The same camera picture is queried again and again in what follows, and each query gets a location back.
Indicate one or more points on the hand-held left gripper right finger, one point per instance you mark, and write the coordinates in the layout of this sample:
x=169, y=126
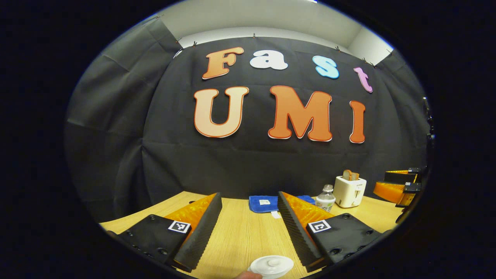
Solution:
x=296, y=232

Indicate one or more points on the white teacup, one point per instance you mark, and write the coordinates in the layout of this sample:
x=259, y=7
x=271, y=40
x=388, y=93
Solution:
x=271, y=276

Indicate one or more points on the white toaster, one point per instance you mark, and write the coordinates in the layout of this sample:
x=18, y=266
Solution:
x=348, y=192

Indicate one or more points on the blue towel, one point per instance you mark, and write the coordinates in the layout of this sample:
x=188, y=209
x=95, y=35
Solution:
x=261, y=204

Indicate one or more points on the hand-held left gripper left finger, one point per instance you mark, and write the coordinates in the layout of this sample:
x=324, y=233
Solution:
x=201, y=232

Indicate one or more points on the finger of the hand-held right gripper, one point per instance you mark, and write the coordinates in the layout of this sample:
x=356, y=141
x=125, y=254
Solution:
x=410, y=188
x=399, y=177

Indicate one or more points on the bread slice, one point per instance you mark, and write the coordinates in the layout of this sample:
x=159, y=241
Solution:
x=347, y=175
x=355, y=176

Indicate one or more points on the clear water bottle white label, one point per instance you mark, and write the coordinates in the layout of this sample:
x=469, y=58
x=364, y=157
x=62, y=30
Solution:
x=325, y=200

